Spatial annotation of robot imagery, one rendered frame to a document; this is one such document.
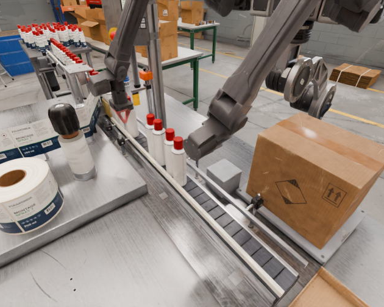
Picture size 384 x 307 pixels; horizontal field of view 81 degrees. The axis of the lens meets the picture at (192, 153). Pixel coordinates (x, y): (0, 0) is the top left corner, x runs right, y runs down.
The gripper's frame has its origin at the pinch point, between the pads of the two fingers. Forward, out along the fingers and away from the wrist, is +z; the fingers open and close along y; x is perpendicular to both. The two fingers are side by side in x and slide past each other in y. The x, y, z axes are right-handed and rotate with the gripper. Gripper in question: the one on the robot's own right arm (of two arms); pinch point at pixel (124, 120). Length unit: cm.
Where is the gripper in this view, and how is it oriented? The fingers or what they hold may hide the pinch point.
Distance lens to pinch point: 102.7
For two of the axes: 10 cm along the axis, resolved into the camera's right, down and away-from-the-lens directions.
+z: 0.1, 7.9, 6.2
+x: 7.9, -3.8, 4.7
